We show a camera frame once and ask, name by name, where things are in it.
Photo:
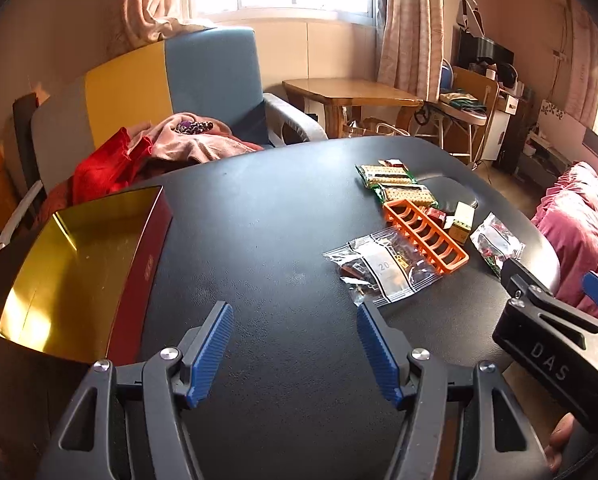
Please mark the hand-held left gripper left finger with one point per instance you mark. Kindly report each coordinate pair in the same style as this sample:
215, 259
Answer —
210, 355

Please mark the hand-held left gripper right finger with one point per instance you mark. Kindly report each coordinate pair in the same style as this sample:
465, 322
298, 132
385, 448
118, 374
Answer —
379, 355

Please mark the clear bag of red green pieces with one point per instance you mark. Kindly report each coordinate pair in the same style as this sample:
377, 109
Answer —
496, 242

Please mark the orange plastic rack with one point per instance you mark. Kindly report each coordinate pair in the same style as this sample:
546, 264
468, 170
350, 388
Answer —
449, 260

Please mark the clear bag of brown bricks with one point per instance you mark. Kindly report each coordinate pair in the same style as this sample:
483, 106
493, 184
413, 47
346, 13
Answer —
379, 272

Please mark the white green carton box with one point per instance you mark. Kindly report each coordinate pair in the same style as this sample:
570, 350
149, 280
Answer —
461, 222

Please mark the small red box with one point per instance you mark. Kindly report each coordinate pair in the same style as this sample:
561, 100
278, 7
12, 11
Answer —
435, 216

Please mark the gold tin container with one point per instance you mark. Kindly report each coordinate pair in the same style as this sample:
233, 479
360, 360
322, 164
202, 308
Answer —
69, 270

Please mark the person's right hand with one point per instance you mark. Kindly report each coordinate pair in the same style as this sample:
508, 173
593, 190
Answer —
559, 440

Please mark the pink blanket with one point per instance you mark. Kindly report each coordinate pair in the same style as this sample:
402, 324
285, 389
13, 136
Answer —
579, 220

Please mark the green cracker packet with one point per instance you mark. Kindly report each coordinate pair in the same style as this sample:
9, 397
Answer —
406, 196
384, 175

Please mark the white cabinet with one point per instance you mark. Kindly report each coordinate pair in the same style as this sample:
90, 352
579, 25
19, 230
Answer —
496, 130

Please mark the small red candy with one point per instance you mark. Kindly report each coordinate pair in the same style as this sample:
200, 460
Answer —
393, 163

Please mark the wooden folding chair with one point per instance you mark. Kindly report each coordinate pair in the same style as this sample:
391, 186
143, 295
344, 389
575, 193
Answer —
471, 82

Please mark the pink cloth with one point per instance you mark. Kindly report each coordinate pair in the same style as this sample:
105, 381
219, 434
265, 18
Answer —
194, 146

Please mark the red cloth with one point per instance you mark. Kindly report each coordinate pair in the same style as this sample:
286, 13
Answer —
99, 170

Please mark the maroon cloth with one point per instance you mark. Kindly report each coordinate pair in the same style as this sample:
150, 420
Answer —
54, 205

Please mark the black monitor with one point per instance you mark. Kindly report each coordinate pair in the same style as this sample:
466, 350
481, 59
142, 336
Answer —
484, 50

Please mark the wooden side table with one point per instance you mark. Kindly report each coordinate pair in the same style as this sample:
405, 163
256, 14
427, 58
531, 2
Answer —
349, 91

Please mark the pink patterned curtain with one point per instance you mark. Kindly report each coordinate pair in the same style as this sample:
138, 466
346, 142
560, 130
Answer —
411, 25
149, 0

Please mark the blue yellow grey armchair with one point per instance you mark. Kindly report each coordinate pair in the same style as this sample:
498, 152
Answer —
204, 75

